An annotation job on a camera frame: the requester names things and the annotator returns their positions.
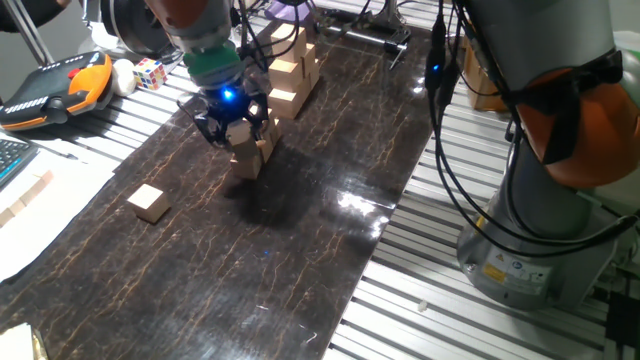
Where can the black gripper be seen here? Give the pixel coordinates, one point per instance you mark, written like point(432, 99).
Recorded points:
point(227, 105)

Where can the person forearm black sleeve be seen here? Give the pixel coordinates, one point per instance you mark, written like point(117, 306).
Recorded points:
point(30, 12)

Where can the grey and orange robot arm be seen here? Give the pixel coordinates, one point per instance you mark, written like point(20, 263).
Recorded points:
point(540, 40)

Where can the multicolour puzzle cube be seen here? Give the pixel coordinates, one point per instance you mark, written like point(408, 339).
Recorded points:
point(150, 74)

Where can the purple plastic bag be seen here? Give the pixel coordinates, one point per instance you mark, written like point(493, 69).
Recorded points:
point(287, 10)

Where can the black round reel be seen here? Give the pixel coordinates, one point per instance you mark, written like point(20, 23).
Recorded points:
point(130, 25)

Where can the dark marble pattern mat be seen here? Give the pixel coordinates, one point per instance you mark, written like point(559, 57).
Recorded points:
point(250, 275)

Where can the orange and grey teach pendant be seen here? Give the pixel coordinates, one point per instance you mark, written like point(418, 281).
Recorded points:
point(50, 95)

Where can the white paper sheets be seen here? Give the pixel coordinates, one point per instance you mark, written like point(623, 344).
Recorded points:
point(50, 220)

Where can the black computer keyboard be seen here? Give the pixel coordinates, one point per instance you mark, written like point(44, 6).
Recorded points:
point(12, 160)

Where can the grey metal strut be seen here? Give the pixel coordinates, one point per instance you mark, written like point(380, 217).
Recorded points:
point(27, 32)

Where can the open cardboard box wooden pieces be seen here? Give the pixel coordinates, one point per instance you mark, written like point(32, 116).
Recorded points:
point(480, 90)

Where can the small white scrap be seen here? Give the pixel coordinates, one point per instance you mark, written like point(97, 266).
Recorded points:
point(422, 306)

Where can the small gold and white box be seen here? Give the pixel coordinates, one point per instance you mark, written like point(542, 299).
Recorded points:
point(15, 345)

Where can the aluminium frame post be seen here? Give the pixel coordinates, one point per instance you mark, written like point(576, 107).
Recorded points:
point(386, 12)

